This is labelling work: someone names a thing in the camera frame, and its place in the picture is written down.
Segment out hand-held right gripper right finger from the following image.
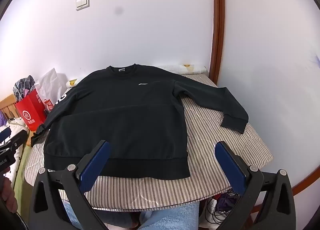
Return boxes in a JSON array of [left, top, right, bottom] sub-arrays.
[[214, 140, 294, 230]]

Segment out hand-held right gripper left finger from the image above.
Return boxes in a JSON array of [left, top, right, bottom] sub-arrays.
[[29, 140, 111, 230]]

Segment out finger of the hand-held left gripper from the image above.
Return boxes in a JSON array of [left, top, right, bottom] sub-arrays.
[[0, 127, 13, 143], [0, 130, 28, 155]]

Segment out black sweatshirt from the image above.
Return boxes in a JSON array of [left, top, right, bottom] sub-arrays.
[[31, 63, 249, 179]]

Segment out person's left hand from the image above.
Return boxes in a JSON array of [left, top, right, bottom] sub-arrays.
[[0, 167, 18, 213]]

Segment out green cloth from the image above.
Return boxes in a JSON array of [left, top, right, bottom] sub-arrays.
[[14, 142, 32, 202]]

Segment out wooden chair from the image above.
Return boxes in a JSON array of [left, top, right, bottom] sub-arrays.
[[0, 93, 20, 125]]

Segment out red paper shopping bag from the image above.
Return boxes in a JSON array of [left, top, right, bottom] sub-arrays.
[[14, 89, 48, 131]]

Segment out small red white bag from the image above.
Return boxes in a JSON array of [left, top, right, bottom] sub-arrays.
[[44, 98, 54, 113]]

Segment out striped quilt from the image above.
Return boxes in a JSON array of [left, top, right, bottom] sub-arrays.
[[24, 72, 273, 210]]

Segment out plaid cloth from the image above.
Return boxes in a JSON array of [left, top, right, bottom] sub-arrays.
[[13, 75, 38, 101]]

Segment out white plastic bag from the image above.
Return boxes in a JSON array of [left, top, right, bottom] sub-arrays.
[[35, 68, 68, 100]]

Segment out person's blue fleece pants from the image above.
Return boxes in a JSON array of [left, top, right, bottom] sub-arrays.
[[62, 200, 200, 230]]

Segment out black cable bundle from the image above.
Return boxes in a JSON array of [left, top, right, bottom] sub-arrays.
[[200, 190, 242, 226]]

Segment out brown wooden door frame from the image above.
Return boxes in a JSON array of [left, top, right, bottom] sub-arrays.
[[208, 0, 225, 88]]

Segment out white light switch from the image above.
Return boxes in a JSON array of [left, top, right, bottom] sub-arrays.
[[75, 0, 90, 11]]

